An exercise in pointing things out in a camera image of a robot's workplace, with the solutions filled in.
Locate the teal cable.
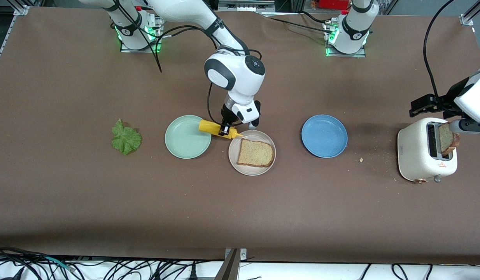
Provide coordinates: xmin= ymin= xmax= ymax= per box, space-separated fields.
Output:
xmin=44 ymin=256 xmax=75 ymax=271

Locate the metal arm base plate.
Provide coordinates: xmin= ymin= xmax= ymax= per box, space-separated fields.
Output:
xmin=119 ymin=16 xmax=163 ymax=53
xmin=325 ymin=21 xmax=367 ymax=58

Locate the blue plate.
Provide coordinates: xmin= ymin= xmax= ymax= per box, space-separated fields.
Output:
xmin=301 ymin=114 xmax=348 ymax=158

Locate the black table cable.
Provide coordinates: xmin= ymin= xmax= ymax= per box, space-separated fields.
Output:
xmin=259 ymin=12 xmax=336 ymax=35

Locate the white two-slot toaster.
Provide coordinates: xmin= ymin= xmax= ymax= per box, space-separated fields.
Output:
xmin=397 ymin=117 xmax=458 ymax=184

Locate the green lettuce leaf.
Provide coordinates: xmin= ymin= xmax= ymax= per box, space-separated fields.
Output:
xmin=111 ymin=119 xmax=142 ymax=156

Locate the red box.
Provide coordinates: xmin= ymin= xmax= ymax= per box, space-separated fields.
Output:
xmin=318 ymin=0 xmax=351 ymax=10

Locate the metal corner bracket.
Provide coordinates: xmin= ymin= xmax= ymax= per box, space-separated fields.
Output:
xmin=225 ymin=248 xmax=247 ymax=261

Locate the brown bread slice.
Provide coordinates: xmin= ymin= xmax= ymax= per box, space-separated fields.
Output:
xmin=438 ymin=122 xmax=461 ymax=157
xmin=237 ymin=138 xmax=274 ymax=168

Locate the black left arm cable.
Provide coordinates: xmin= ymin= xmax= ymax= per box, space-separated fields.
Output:
xmin=423 ymin=0 xmax=455 ymax=98

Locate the beige plate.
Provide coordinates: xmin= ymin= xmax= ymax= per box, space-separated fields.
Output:
xmin=228 ymin=130 xmax=277 ymax=176

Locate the aluminium frame profile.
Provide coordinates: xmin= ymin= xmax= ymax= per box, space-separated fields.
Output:
xmin=460 ymin=0 xmax=480 ymax=26
xmin=0 ymin=5 xmax=30 ymax=76

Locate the yellow squeeze sauce bottle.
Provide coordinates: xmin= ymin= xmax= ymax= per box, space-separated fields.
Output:
xmin=198 ymin=119 xmax=245 ymax=140

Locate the mint green plate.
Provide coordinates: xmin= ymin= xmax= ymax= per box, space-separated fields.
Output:
xmin=165 ymin=115 xmax=212 ymax=159

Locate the dark frame bar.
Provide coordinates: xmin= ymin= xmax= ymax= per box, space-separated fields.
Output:
xmin=215 ymin=249 xmax=240 ymax=280

